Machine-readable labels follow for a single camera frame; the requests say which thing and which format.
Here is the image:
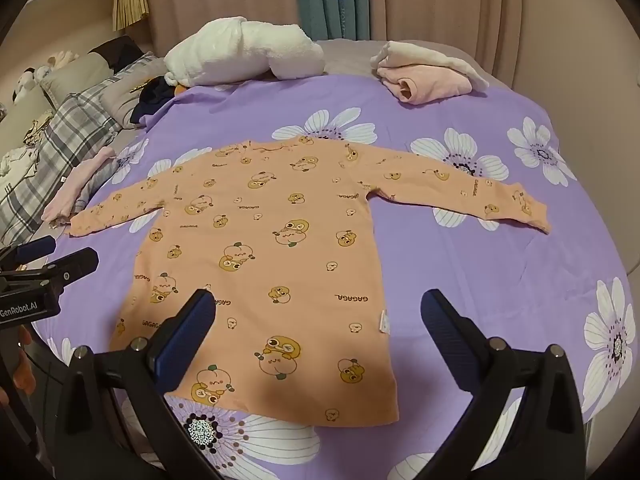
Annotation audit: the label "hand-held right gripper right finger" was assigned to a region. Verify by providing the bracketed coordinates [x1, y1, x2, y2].
[420, 288, 587, 480]

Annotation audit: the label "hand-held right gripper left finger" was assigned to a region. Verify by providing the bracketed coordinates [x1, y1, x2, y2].
[52, 287, 223, 480]

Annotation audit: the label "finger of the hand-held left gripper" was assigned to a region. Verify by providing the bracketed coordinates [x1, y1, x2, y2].
[44, 247, 99, 290]
[0, 236, 57, 270]

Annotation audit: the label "orange cartoon print shirt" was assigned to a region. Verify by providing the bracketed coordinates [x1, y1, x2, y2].
[67, 135, 552, 428]

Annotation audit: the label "navy clothes pile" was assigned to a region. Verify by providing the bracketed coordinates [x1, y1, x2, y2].
[131, 76, 178, 123]

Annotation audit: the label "person's left hand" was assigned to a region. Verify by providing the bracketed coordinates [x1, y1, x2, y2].
[10, 326, 36, 388]

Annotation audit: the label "purple floral bedsheet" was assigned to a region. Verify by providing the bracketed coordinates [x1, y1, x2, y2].
[30, 72, 633, 480]

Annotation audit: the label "light pink garment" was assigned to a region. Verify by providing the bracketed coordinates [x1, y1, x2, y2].
[42, 147, 117, 221]

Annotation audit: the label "plush toys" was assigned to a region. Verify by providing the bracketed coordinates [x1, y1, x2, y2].
[10, 50, 81, 106]

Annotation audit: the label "beige pillow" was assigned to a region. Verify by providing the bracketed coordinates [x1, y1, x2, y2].
[40, 52, 113, 106]

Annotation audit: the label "dark brown cloth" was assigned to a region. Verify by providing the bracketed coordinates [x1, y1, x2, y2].
[90, 37, 146, 73]

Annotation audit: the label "pink folded garment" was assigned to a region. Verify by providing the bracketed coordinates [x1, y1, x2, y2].
[376, 62, 473, 106]

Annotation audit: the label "white plush blanket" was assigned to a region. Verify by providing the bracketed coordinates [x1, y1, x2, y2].
[164, 16, 325, 86]

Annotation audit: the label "white folded garment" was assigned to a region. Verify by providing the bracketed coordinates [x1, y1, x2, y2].
[370, 40, 490, 92]

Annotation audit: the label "grey bedspread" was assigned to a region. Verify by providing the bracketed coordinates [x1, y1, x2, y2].
[315, 39, 481, 78]

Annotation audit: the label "teal curtain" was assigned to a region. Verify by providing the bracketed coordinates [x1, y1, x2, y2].
[295, 0, 373, 41]

